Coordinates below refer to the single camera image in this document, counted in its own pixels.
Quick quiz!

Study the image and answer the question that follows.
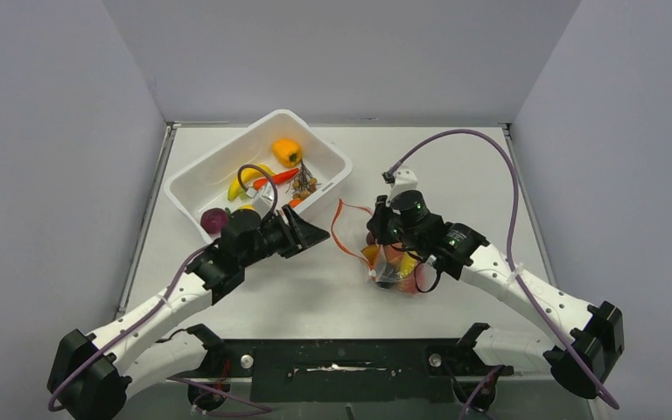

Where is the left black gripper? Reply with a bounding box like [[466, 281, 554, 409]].
[[240, 205, 329, 268]]

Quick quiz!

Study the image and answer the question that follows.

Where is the clear zip top bag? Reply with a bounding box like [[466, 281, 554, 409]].
[[330, 199, 436, 295]]

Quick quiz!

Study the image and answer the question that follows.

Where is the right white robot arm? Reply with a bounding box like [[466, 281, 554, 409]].
[[367, 190, 624, 399]]

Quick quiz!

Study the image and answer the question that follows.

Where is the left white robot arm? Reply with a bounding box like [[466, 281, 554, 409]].
[[47, 206, 330, 419]]

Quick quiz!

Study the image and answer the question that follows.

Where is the fake peach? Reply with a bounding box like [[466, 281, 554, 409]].
[[360, 243, 381, 267]]

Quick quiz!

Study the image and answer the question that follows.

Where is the brown fake berry twig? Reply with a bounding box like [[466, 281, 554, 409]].
[[287, 162, 320, 200]]

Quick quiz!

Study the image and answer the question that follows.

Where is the dark fake plum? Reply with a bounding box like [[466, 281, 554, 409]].
[[374, 263, 400, 289]]

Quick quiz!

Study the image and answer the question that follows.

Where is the orange fake carrot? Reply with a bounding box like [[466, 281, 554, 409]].
[[252, 168, 299, 191]]

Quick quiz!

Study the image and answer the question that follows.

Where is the red fake fruit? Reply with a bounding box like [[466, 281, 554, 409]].
[[396, 264, 436, 295]]

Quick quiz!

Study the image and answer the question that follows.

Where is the orange yellow fake pepper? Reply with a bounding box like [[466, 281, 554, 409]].
[[271, 138, 303, 169]]

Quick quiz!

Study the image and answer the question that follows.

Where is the purple fake onion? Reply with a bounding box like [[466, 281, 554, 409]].
[[199, 207, 229, 235]]

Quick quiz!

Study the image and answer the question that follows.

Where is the white plastic bin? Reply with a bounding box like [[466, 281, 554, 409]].
[[164, 109, 353, 244]]

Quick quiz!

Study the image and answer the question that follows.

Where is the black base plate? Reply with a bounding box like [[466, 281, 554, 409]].
[[182, 339, 492, 403]]

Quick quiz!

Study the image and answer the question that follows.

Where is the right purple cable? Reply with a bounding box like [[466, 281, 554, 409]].
[[383, 128, 621, 420]]

